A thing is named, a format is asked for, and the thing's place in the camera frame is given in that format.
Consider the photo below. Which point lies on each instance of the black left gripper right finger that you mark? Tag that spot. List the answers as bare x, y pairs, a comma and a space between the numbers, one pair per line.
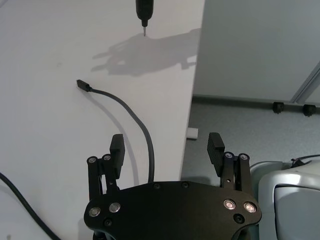
215, 155

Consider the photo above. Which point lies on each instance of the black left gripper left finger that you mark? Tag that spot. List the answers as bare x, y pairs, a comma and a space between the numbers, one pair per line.
117, 155

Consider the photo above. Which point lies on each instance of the small white block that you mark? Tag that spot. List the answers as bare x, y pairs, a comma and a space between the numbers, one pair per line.
192, 133

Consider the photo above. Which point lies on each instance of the grey white robot body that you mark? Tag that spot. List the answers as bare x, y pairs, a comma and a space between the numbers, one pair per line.
287, 200

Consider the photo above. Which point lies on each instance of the black electric screwdriver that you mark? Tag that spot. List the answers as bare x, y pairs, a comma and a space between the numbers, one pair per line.
144, 10

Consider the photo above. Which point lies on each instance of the black rail clamp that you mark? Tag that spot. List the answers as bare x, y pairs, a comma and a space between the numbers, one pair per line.
278, 107
309, 110

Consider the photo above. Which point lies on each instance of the aluminium frame rail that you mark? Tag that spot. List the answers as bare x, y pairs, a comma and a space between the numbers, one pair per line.
303, 87

